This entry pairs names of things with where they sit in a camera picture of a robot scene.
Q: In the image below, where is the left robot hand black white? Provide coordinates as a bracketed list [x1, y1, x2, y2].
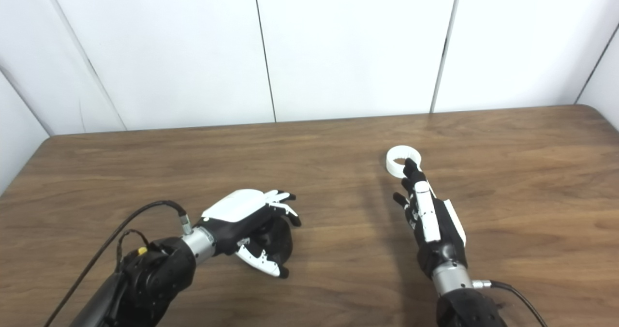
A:
[193, 189, 302, 279]

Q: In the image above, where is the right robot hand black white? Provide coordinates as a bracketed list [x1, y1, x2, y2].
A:
[393, 158, 468, 280]

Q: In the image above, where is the round black part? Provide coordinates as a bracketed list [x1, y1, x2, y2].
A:
[251, 215, 295, 270]

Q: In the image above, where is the white ring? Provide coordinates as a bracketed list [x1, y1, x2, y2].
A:
[386, 145, 423, 178]

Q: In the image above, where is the thin wire with yellow connector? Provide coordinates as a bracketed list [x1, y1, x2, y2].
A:
[115, 229, 150, 272]

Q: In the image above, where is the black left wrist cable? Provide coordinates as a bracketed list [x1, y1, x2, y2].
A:
[43, 200, 195, 327]

